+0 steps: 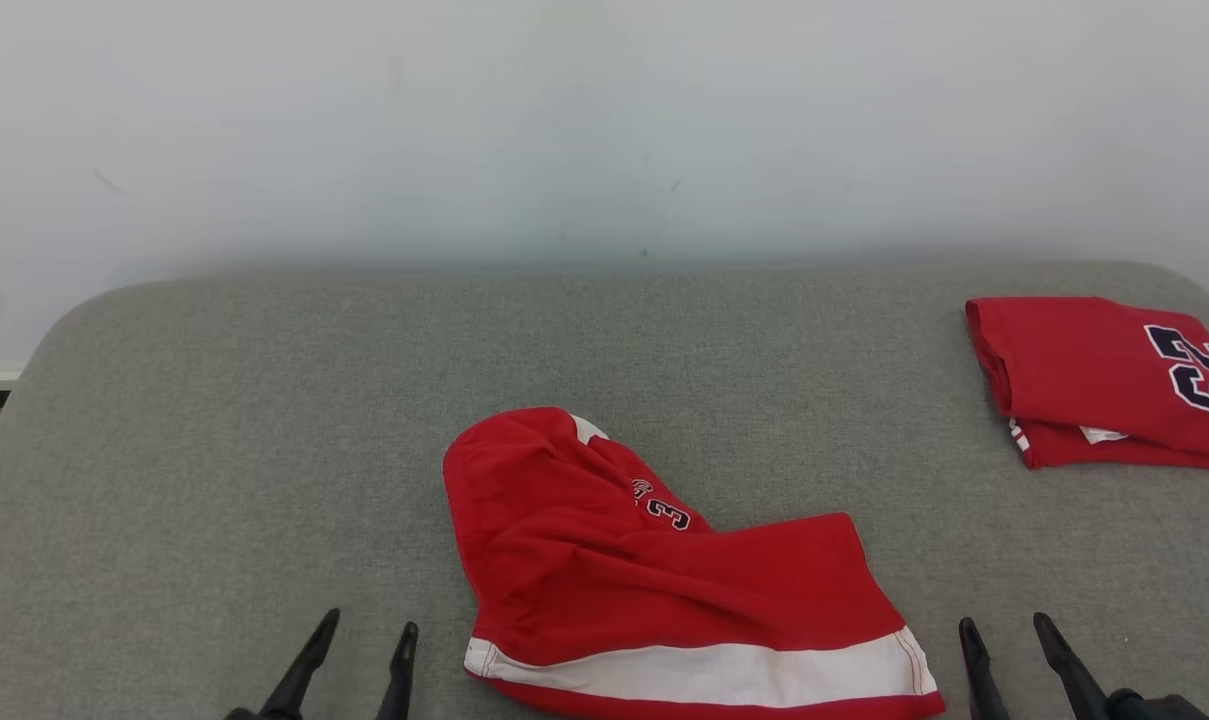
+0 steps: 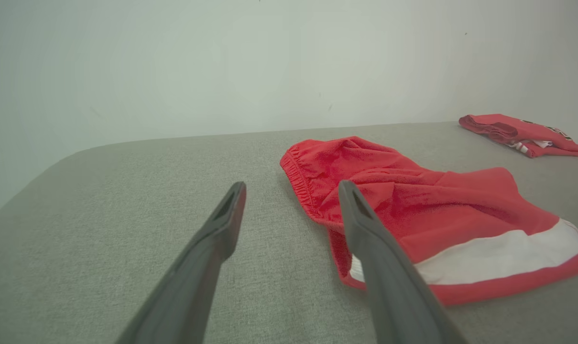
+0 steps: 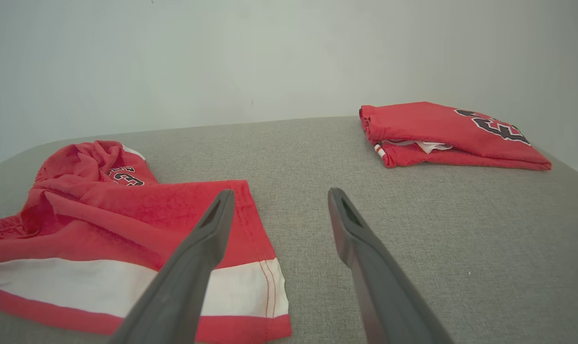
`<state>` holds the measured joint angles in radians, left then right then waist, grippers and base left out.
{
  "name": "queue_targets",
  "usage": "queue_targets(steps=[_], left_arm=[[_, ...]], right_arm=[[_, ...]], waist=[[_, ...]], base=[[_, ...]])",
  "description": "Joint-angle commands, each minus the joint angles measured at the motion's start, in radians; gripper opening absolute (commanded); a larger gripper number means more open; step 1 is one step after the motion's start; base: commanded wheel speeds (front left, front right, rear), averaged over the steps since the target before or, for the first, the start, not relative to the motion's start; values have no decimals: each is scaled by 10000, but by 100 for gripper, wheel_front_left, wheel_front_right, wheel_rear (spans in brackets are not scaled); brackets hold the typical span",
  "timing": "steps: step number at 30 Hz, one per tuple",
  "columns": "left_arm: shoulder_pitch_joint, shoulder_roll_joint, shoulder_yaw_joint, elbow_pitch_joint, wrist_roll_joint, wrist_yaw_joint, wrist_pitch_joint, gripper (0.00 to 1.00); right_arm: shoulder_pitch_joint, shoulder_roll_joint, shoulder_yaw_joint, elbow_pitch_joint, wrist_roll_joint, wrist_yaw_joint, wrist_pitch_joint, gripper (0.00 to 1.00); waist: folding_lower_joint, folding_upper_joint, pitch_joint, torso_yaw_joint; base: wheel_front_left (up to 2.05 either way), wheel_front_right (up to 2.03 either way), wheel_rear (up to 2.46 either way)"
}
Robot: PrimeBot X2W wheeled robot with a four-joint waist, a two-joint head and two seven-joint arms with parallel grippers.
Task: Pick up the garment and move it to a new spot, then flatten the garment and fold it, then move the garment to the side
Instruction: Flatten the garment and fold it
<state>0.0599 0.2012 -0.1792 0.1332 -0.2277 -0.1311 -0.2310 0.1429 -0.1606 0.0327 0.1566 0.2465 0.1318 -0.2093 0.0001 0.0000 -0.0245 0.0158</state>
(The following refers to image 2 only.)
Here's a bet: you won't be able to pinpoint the red basketball jersey number 23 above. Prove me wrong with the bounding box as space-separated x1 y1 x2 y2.
458 114 578 159

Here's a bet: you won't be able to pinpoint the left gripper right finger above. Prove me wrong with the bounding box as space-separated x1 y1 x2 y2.
338 179 467 344

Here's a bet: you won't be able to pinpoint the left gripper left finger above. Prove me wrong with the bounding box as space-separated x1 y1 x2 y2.
117 181 247 344

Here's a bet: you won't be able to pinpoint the red shorts with white stripe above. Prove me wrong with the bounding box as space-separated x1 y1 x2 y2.
279 136 578 307

